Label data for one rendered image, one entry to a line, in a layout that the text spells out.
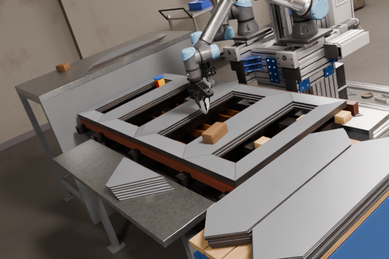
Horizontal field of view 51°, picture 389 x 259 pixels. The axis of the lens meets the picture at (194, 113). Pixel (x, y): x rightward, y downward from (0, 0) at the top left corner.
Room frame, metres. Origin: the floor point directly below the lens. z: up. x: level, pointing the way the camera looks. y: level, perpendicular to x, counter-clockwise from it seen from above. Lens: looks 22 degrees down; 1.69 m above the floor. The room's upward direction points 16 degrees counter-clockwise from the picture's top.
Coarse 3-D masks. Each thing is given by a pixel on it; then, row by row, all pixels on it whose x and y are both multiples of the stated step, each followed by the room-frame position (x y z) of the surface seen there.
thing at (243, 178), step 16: (128, 96) 2.72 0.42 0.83; (224, 96) 2.19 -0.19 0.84; (240, 96) 2.16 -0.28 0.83; (256, 96) 2.06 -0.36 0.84; (336, 112) 1.65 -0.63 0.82; (176, 128) 1.97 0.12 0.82; (256, 128) 1.70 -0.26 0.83; (144, 144) 1.86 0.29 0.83; (288, 144) 1.46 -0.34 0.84; (176, 160) 1.63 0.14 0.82; (272, 160) 1.41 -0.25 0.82; (224, 176) 1.35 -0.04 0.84
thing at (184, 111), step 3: (174, 108) 2.20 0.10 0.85; (177, 108) 2.19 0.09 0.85; (180, 108) 2.18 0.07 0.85; (183, 108) 2.17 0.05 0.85; (186, 108) 2.15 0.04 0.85; (189, 108) 2.14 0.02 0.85; (171, 111) 2.17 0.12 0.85; (174, 111) 2.16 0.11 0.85; (177, 111) 2.15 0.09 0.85; (180, 111) 2.14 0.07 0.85; (183, 111) 2.12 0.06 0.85; (186, 111) 2.11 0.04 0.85; (189, 111) 2.10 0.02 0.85; (192, 111) 2.09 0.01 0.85; (195, 111) 2.07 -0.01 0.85; (183, 114) 2.07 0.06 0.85; (186, 114) 2.06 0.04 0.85; (189, 114) 2.05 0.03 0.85
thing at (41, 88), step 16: (160, 32) 3.55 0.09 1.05; (176, 32) 3.36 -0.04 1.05; (192, 32) 3.24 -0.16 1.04; (112, 48) 3.45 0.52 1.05; (144, 48) 3.10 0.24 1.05; (160, 48) 3.06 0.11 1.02; (80, 64) 3.16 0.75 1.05; (112, 64) 2.85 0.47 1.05; (32, 80) 3.06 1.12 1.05; (48, 80) 2.91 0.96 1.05; (64, 80) 2.77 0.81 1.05; (80, 80) 2.70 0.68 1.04; (32, 96) 2.67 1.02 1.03; (48, 96) 2.57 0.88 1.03
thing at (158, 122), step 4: (152, 120) 2.11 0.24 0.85; (156, 120) 2.10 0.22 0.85; (160, 120) 2.08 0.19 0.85; (164, 120) 2.06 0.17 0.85; (152, 124) 2.06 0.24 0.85; (156, 124) 2.04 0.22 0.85; (160, 124) 2.02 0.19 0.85; (164, 124) 2.01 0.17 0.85; (168, 124) 1.99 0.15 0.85; (172, 124) 1.98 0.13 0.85; (164, 128) 1.96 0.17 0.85
